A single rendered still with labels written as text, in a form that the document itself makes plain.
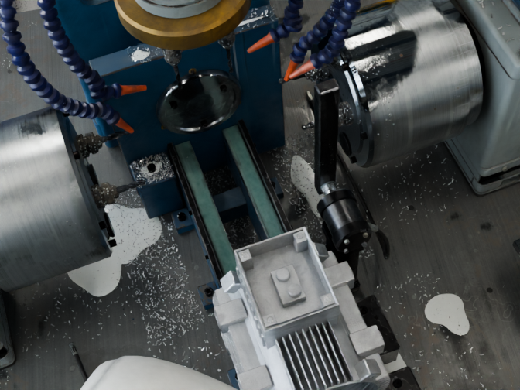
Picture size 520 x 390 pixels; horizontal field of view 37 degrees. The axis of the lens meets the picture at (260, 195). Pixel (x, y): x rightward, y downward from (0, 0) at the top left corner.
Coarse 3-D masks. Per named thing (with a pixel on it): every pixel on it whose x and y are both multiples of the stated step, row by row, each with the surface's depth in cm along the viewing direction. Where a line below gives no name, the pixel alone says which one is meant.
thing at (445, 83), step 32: (384, 0) 125; (416, 0) 121; (448, 0) 122; (352, 32) 117; (384, 32) 117; (416, 32) 117; (448, 32) 117; (352, 64) 115; (384, 64) 115; (416, 64) 116; (448, 64) 116; (352, 96) 118; (384, 96) 115; (416, 96) 116; (448, 96) 118; (480, 96) 121; (352, 128) 124; (384, 128) 117; (416, 128) 120; (448, 128) 122; (352, 160) 129; (384, 160) 125
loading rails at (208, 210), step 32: (224, 128) 140; (192, 160) 137; (256, 160) 135; (192, 192) 134; (224, 192) 142; (256, 192) 133; (192, 224) 142; (256, 224) 137; (288, 224) 128; (224, 256) 127
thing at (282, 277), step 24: (264, 240) 102; (288, 240) 104; (240, 264) 101; (264, 264) 104; (288, 264) 103; (312, 264) 103; (264, 288) 102; (288, 288) 100; (312, 288) 102; (264, 312) 100; (288, 312) 100; (312, 312) 97; (336, 312) 98; (264, 336) 98; (288, 336) 100
